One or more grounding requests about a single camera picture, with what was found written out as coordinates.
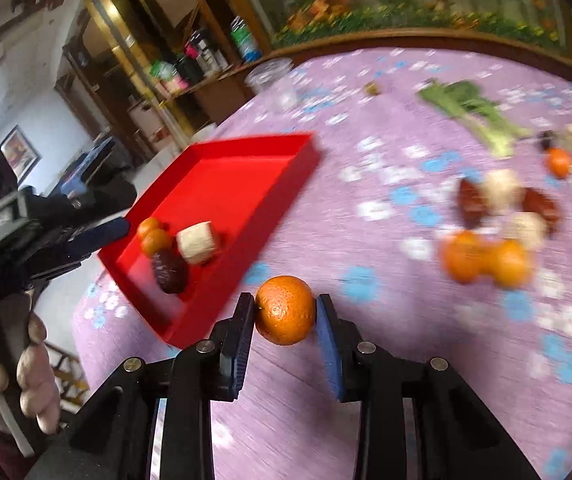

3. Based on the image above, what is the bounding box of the wooden stool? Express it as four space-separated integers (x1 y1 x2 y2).
46 342 89 411

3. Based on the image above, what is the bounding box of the red date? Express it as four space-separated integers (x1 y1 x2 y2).
456 177 489 228
152 250 189 295
522 187 562 233

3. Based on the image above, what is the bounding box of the artificial flower display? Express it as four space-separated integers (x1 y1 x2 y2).
231 0 572 63

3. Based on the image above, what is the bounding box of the framed picture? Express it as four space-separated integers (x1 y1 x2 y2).
0 125 42 186

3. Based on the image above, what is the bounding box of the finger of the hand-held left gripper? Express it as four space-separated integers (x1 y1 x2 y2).
63 177 138 221
66 217 132 263

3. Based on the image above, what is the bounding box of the purple floral tablecloth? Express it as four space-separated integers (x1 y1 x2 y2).
71 47 572 480

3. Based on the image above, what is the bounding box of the clear plastic cup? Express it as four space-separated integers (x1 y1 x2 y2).
245 58 298 111

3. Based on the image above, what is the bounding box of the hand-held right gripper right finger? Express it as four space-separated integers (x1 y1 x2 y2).
316 294 542 480

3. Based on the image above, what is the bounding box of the person's left hand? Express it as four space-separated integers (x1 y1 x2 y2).
0 292 62 436

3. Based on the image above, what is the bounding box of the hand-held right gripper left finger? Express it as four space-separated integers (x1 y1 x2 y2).
26 292 257 480

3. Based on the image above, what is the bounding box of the tangerine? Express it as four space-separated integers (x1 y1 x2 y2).
137 217 162 240
488 239 534 288
440 230 492 285
254 275 317 346
141 229 173 257
546 147 572 180

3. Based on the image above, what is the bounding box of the red tray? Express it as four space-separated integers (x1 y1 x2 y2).
97 132 322 350

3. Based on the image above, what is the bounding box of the bok choy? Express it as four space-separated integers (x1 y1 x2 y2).
417 80 532 158

